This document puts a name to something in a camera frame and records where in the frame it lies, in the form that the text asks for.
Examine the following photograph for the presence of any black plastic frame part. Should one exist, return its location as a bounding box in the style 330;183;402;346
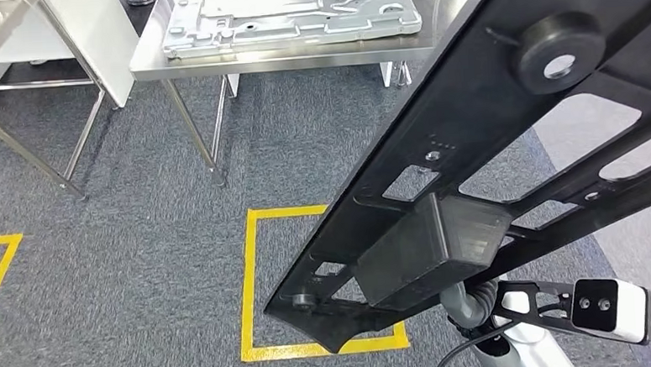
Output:
248;0;651;358

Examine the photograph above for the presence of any stainless steel workbench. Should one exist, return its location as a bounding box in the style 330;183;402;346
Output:
125;0;482;193

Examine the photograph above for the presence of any stamped silver metal plate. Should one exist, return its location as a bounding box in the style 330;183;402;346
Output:
160;0;425;60

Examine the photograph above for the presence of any white panel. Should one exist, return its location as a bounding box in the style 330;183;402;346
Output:
43;0;144;113

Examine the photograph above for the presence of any black cable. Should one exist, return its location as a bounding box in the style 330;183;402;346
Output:
429;318;537;367

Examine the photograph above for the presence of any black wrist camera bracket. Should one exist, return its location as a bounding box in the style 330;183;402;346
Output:
489;276;580;338

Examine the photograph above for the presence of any steel tube frame table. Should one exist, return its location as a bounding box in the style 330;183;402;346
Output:
0;0;127;206

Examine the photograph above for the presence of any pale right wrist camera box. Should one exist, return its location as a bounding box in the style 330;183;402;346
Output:
569;275;651;349

